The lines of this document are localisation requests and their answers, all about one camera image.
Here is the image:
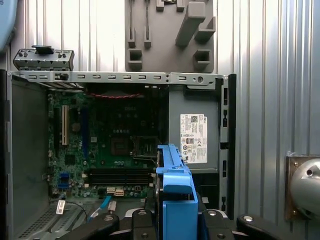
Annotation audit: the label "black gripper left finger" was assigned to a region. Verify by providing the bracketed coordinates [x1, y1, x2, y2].
[58, 196, 157, 240]

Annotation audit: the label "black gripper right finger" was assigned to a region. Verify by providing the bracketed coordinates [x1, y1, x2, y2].
[198, 199, 296, 240]

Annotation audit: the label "hard disk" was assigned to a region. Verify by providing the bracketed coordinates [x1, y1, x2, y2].
[154, 143, 201, 240]

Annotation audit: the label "black RAM slots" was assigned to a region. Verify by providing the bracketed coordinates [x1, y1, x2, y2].
[87, 167, 153, 186]

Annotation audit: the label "metal socket cover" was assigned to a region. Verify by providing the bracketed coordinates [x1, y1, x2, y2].
[133, 136, 161, 161]

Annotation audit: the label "CPU socket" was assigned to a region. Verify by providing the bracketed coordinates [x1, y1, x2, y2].
[109, 136, 131, 158]

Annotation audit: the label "green motherboard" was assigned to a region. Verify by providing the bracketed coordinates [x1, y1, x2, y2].
[47, 89, 168, 201]

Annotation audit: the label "grey power supply unit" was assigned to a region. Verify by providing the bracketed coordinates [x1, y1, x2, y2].
[167, 84, 222, 176]

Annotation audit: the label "blue expansion slot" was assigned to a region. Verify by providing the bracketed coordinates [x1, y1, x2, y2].
[80, 109, 89, 161]

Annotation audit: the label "white expansion slot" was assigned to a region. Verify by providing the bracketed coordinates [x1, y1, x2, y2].
[61, 104, 70, 146]

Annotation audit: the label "black open PC case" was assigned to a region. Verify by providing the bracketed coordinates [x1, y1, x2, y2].
[0, 69, 237, 240]

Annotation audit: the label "grey parts rack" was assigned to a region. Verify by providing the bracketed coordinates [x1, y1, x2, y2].
[124, 0, 217, 73]

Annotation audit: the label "grey expansion slot retainer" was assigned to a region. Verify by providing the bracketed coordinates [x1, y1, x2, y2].
[13, 44, 75, 72]

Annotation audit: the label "blue data wire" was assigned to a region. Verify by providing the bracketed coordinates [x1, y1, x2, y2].
[88, 195, 113, 225]

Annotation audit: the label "red black fan wire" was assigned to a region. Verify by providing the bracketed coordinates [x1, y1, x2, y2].
[89, 92, 144, 99]

